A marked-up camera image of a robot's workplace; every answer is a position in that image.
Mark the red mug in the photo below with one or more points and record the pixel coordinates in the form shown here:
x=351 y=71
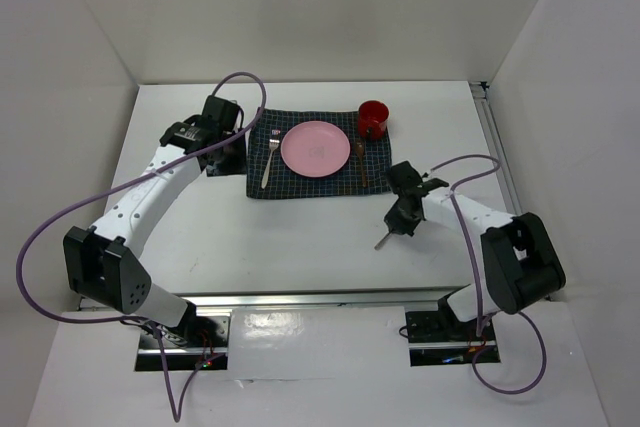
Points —
x=372 y=120

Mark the pink plate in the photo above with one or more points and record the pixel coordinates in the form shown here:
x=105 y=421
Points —
x=315 y=149

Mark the steel knife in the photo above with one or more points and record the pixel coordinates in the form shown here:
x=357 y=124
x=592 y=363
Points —
x=380 y=244

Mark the steel fork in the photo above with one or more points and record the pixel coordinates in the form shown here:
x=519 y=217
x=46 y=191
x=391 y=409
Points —
x=273 y=145

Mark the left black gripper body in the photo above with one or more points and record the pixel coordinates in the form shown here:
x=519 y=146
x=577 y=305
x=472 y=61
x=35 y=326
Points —
x=233 y=159

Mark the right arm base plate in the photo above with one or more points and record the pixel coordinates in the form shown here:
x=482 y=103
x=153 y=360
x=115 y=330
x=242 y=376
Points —
x=435 y=341

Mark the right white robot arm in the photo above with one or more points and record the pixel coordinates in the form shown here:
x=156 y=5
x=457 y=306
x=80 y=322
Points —
x=513 y=261

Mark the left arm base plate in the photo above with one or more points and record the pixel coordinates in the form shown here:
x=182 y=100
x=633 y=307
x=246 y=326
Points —
x=209 y=346

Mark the aluminium front rail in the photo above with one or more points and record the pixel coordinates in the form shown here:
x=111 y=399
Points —
x=298 y=299

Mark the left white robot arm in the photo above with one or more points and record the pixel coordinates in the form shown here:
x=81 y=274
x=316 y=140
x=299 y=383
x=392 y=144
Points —
x=102 y=261

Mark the dark checked cloth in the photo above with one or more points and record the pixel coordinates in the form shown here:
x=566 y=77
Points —
x=285 y=184

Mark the wooden spoon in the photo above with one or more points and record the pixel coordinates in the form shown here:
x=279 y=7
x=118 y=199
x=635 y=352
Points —
x=359 y=148

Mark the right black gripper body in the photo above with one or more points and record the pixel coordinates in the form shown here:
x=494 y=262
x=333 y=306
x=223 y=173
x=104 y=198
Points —
x=398 y=220

